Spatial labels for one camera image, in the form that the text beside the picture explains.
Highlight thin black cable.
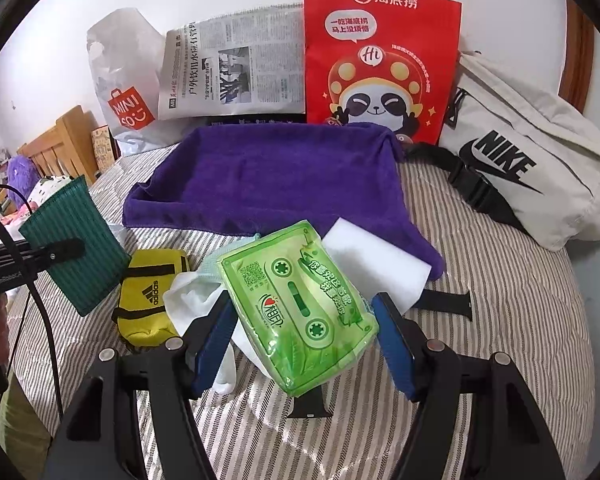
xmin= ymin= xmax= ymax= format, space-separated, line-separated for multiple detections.
xmin=0 ymin=184 xmax=37 ymax=361

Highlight white sock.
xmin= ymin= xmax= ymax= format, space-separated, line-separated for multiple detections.
xmin=162 ymin=270 xmax=261 ymax=396

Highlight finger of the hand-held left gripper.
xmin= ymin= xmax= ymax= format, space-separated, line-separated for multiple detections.
xmin=10 ymin=237 xmax=87 ymax=275

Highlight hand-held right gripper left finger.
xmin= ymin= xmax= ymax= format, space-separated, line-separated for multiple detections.
xmin=42 ymin=290 xmax=241 ymax=480

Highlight beige waist bag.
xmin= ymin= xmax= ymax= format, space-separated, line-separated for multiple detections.
xmin=405 ymin=50 xmax=600 ymax=251

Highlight patterned brown box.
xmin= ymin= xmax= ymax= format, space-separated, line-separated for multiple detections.
xmin=91 ymin=126 xmax=118 ymax=173

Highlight green tissue packet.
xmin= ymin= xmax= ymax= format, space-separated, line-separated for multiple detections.
xmin=215 ymin=219 xmax=381 ymax=400

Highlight person's olive trousers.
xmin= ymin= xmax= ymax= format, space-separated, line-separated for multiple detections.
xmin=0 ymin=370 xmax=52 ymax=480

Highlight white plastic shopping bag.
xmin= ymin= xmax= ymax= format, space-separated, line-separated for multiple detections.
xmin=86 ymin=7 xmax=191 ymax=156

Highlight green woven pouch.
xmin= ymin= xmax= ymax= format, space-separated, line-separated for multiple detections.
xmin=19 ymin=175 xmax=132 ymax=317

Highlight purple towel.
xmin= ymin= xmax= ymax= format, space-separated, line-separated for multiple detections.
xmin=122 ymin=124 xmax=446 ymax=283

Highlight pale green mesh cloth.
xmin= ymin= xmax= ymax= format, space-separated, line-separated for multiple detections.
xmin=197 ymin=237 xmax=261 ymax=286

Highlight thick black cable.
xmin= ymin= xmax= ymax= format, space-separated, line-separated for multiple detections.
xmin=0 ymin=204 xmax=65 ymax=418

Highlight newspaper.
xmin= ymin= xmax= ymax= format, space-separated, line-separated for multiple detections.
xmin=157 ymin=4 xmax=308 ymax=121

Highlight dark brown wooden headboard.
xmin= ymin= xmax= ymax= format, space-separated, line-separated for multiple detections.
xmin=562 ymin=0 xmax=596 ymax=116

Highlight yellow zip pouch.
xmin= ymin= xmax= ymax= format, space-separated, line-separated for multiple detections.
xmin=111 ymin=248 xmax=191 ymax=353

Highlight white roll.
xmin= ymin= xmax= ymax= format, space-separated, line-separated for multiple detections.
xmin=322 ymin=216 xmax=433 ymax=313

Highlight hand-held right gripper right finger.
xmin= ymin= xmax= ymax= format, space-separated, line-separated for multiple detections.
xmin=370 ymin=291 xmax=566 ymax=480

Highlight purple plush toy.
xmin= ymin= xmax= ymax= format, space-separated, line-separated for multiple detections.
xmin=5 ymin=156 xmax=43 ymax=196

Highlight striped bed sheet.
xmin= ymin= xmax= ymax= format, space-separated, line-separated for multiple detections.
xmin=5 ymin=145 xmax=598 ymax=480

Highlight red paper bag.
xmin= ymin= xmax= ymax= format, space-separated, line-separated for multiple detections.
xmin=302 ymin=0 xmax=463 ymax=147

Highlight white spotted cloth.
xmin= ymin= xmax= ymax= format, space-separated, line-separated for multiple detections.
xmin=32 ymin=175 xmax=76 ymax=207

